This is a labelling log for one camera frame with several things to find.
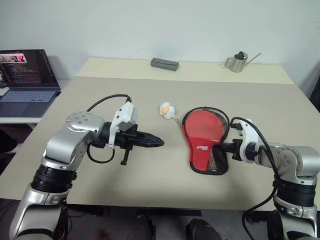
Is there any black table frame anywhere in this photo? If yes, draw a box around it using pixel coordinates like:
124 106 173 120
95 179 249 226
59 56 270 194
66 204 276 225

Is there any dark rounded shape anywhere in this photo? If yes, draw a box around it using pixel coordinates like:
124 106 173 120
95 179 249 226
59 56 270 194
185 218 221 240
135 215 156 240

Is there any red black paddle case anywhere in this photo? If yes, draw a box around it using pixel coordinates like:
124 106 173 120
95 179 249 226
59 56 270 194
181 106 231 176

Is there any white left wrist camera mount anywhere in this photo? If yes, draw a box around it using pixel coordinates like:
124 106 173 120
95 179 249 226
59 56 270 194
108 100 139 149

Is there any grey rectangular box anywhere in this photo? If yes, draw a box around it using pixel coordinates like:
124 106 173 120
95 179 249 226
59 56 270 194
150 57 180 72

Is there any white yellow plush charm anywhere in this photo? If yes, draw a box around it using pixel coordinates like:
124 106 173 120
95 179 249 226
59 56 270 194
158 101 185 127

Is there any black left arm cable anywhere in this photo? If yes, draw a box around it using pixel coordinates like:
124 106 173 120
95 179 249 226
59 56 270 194
85 94 133 165

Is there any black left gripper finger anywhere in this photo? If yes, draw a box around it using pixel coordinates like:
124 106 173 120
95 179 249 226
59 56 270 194
136 139 165 149
136 130 164 143

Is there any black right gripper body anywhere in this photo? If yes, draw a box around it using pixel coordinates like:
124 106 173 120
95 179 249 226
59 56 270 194
225 137 243 162

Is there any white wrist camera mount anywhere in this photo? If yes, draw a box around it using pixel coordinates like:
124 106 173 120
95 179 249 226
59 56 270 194
108 100 139 149
230 119 261 165

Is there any red table tennis paddle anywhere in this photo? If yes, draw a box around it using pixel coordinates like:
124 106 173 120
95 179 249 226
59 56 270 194
184 109 226 173

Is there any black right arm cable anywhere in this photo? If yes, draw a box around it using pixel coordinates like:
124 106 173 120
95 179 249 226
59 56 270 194
229 116 281 240

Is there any small metal watering can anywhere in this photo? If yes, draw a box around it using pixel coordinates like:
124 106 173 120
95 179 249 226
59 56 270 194
223 50 262 74

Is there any open dark laptop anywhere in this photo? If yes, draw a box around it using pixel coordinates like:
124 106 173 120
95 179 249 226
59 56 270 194
0 48 63 119

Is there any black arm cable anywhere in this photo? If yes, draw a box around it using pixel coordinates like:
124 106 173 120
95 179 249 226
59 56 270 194
85 94 133 165
229 116 281 240

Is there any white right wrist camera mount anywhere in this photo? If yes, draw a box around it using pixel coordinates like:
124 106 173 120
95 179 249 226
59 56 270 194
230 119 261 165

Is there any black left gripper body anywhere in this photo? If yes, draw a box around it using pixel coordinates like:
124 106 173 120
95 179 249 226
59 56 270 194
114 123 141 167

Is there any white side table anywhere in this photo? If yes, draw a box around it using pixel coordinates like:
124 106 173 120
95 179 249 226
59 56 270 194
0 115 43 125

